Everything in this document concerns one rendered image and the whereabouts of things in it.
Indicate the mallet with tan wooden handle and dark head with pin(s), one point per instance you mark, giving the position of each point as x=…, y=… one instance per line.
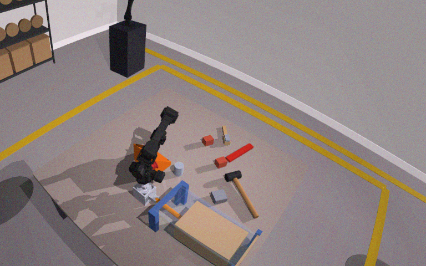
x=234, y=176

